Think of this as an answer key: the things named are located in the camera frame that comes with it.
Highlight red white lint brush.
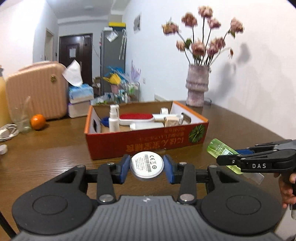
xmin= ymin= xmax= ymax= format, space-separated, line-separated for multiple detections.
xmin=119 ymin=113 xmax=155 ymax=126

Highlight green spray bottle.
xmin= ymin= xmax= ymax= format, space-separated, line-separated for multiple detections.
xmin=207 ymin=138 xmax=264 ymax=185

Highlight translucent plastic container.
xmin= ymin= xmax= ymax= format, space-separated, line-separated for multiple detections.
xmin=129 ymin=122 xmax=164 ymax=131

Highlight yellow thermos jug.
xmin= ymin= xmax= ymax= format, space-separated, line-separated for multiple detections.
xmin=0 ymin=66 xmax=11 ymax=127

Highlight yellow box on refrigerator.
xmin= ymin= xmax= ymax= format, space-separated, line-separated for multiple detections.
xmin=108 ymin=22 xmax=126 ymax=28

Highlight white charger with cable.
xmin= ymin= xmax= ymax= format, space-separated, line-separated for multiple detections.
xmin=0 ymin=123 xmax=20 ymax=142

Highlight blue bowl in box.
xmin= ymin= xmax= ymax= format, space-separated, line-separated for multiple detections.
xmin=101 ymin=116 xmax=109 ymax=128

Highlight wall picture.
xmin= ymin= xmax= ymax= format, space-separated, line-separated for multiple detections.
xmin=133 ymin=14 xmax=142 ymax=33

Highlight white tape roll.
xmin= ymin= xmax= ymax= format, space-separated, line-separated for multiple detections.
xmin=160 ymin=108 xmax=169 ymax=115

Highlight pink ribbed suitcase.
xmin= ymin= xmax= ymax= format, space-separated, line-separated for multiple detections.
xmin=6 ymin=61 xmax=68 ymax=120

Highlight clear glass cup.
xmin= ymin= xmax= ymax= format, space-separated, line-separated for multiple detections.
xmin=11 ymin=96 xmax=32 ymax=133

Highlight white round disc device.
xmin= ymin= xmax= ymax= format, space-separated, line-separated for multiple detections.
xmin=129 ymin=151 xmax=164 ymax=181

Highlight beige power adapter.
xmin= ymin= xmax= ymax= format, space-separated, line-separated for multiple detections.
xmin=164 ymin=116 xmax=180 ymax=128

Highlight pink textured vase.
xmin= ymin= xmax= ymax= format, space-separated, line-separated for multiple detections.
xmin=186 ymin=64 xmax=209 ymax=108

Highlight small white round object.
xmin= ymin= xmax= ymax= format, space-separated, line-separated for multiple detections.
xmin=0 ymin=144 xmax=8 ymax=155

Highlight dark entrance door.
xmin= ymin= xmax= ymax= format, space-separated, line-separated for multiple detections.
xmin=58 ymin=34 xmax=93 ymax=85

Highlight dried pink flowers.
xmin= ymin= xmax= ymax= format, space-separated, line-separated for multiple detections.
xmin=162 ymin=6 xmax=244 ymax=69

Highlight white spray bottle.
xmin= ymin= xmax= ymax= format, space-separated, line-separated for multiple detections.
xmin=108 ymin=104 xmax=119 ymax=133

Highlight grey refrigerator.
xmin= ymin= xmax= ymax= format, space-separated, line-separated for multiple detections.
xmin=100 ymin=27 xmax=126 ymax=94

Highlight yellow toy on floor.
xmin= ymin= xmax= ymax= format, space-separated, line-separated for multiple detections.
xmin=103 ymin=73 xmax=121 ymax=85

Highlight white storage box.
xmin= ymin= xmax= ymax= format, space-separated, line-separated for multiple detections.
xmin=68 ymin=101 xmax=91 ymax=118

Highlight red cardboard box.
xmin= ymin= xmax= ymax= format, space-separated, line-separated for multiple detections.
xmin=84 ymin=101 xmax=209 ymax=160

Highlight person's right hand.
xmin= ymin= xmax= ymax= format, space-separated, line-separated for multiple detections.
xmin=273 ymin=173 xmax=296 ymax=209

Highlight orange fruit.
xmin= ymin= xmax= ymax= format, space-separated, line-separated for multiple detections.
xmin=30 ymin=114 xmax=46 ymax=131

